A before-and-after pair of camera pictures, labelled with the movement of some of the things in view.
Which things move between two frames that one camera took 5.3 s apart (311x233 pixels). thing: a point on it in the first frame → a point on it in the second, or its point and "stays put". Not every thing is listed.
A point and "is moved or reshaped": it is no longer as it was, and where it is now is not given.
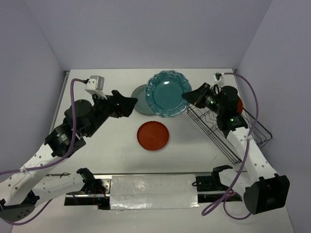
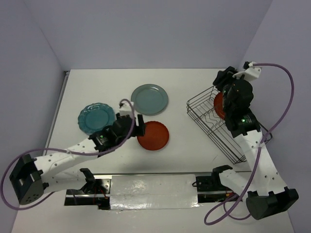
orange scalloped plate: (153, 135) stays put
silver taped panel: (131, 192) stays put
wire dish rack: (208, 121) stays put
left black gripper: (126, 104) → (141, 125)
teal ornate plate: (164, 91) is moved or reshaped
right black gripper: (196, 96) → (224, 75)
